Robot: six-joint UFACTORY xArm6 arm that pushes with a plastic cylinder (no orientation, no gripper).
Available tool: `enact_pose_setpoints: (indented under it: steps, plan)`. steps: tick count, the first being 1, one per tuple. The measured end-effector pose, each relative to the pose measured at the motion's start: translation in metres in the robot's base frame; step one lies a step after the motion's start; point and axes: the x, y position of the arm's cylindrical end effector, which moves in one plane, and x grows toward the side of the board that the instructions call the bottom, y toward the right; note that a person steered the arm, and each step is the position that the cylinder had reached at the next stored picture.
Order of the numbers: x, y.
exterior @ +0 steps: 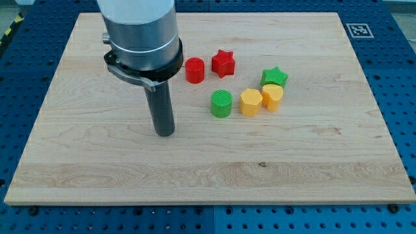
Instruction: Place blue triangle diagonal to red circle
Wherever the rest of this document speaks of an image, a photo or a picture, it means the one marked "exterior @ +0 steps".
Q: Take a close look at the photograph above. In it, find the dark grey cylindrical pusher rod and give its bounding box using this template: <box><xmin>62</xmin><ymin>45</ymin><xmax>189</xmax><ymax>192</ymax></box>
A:
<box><xmin>145</xmin><ymin>81</ymin><xmax>175</xmax><ymax>137</ymax></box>

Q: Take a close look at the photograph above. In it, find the black flange with silver bracket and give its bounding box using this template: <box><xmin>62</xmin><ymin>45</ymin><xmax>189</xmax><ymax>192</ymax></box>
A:
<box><xmin>102</xmin><ymin>31</ymin><xmax>183</xmax><ymax>92</ymax></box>

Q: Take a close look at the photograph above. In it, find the green cylinder block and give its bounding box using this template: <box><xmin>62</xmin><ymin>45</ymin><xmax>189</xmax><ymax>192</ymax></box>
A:
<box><xmin>211</xmin><ymin>90</ymin><xmax>233</xmax><ymax>118</ymax></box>

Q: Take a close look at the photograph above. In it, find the red cylinder block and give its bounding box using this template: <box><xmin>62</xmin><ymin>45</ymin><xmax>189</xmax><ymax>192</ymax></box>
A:
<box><xmin>185</xmin><ymin>57</ymin><xmax>205</xmax><ymax>84</ymax></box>

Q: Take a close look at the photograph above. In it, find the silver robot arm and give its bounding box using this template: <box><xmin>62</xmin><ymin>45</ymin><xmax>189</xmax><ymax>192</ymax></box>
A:
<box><xmin>97</xmin><ymin>0</ymin><xmax>183</xmax><ymax>137</ymax></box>

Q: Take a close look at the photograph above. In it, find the light wooden board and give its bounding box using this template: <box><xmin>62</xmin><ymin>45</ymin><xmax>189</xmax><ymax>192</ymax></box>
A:
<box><xmin>5</xmin><ymin>12</ymin><xmax>415</xmax><ymax>206</ymax></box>

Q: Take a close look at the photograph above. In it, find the yellow hexagon block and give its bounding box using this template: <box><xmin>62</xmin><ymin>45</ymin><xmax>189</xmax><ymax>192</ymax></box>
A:
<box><xmin>239</xmin><ymin>88</ymin><xmax>263</xmax><ymax>117</ymax></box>

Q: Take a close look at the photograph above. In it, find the green star block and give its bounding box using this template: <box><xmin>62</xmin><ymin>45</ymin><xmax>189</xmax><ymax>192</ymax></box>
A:
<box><xmin>261</xmin><ymin>66</ymin><xmax>289</xmax><ymax>88</ymax></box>

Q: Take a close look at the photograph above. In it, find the yellow heart block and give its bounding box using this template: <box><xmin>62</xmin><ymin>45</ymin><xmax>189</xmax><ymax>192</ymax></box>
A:
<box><xmin>261</xmin><ymin>84</ymin><xmax>284</xmax><ymax>112</ymax></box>

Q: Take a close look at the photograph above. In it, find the red star block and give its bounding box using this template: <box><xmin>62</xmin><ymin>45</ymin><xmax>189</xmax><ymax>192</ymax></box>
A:
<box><xmin>211</xmin><ymin>49</ymin><xmax>235</xmax><ymax>78</ymax></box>

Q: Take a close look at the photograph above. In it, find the white fiducial marker tag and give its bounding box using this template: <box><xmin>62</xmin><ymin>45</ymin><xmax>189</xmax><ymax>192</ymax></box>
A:
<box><xmin>346</xmin><ymin>23</ymin><xmax>374</xmax><ymax>38</ymax></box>

